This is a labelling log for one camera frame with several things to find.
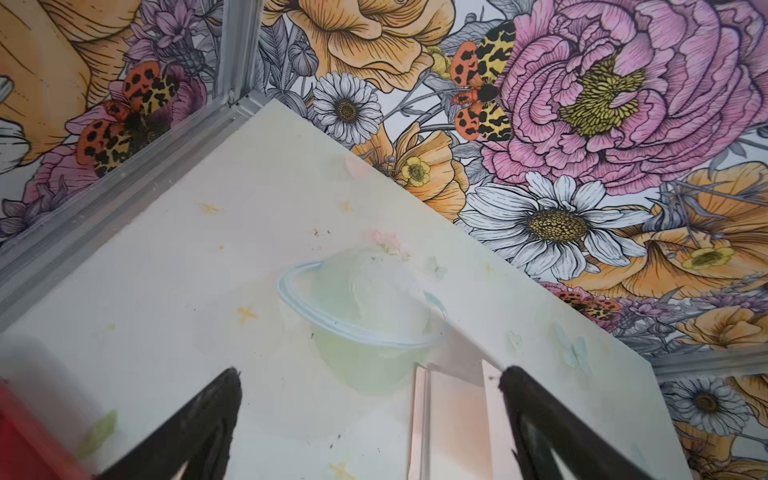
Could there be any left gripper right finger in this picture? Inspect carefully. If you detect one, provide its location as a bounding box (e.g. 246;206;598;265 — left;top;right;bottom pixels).
498;366;649;479

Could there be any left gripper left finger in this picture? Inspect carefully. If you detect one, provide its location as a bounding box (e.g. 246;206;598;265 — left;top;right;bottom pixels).
96;367;242;479

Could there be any pink elephant photo album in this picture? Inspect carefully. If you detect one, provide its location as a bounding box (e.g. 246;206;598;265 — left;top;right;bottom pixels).
406;359;523;479

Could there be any red box at left edge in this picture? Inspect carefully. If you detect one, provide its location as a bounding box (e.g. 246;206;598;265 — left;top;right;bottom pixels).
1;379;92;480

